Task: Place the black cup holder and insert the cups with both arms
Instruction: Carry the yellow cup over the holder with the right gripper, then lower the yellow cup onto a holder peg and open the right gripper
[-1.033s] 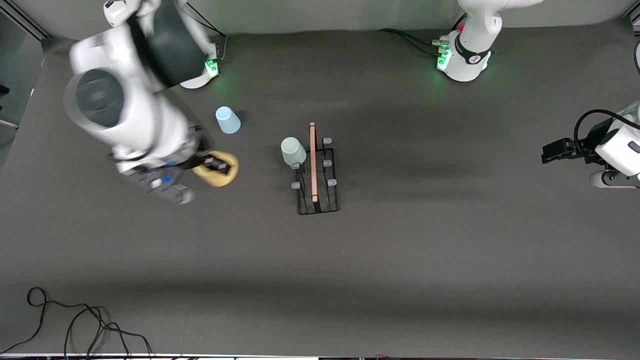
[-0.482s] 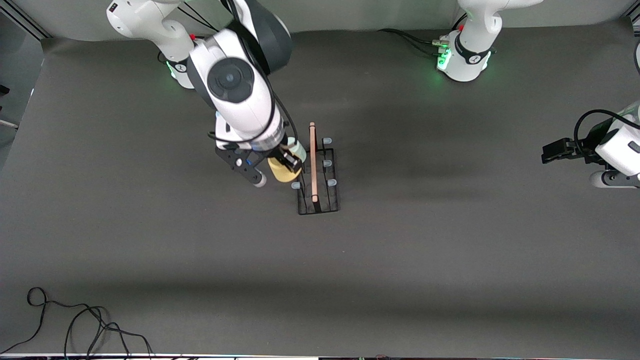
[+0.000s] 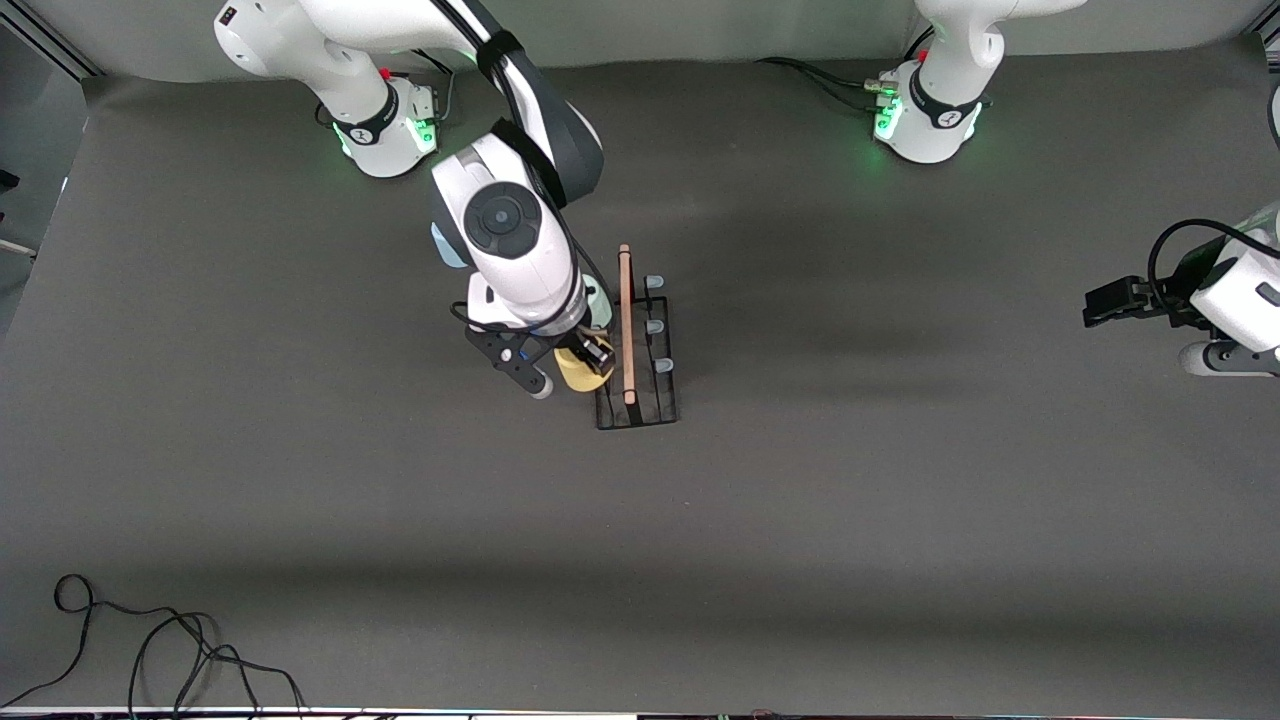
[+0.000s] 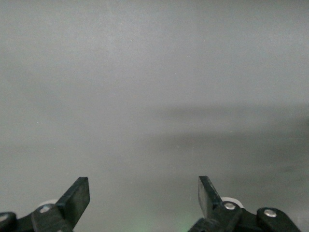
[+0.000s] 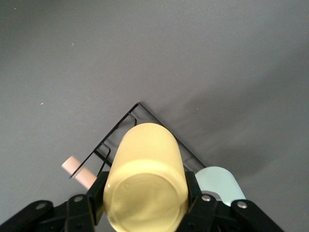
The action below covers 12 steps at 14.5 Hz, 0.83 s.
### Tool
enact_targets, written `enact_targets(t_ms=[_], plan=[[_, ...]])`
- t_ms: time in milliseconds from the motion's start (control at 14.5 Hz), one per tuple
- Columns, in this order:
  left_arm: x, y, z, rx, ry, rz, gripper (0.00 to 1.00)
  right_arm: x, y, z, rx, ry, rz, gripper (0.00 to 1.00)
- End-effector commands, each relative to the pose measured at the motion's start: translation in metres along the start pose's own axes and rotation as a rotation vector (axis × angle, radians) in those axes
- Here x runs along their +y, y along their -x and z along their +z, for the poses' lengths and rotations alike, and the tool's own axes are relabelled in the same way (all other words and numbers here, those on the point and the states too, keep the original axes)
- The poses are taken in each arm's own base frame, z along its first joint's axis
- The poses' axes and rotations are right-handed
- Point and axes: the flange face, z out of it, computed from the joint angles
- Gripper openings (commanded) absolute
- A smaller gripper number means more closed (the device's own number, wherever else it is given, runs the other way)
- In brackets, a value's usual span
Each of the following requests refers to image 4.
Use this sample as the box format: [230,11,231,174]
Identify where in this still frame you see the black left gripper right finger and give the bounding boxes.
[188,175,302,232]

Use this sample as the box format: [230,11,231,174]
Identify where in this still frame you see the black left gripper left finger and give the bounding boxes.
[0,176,91,232]

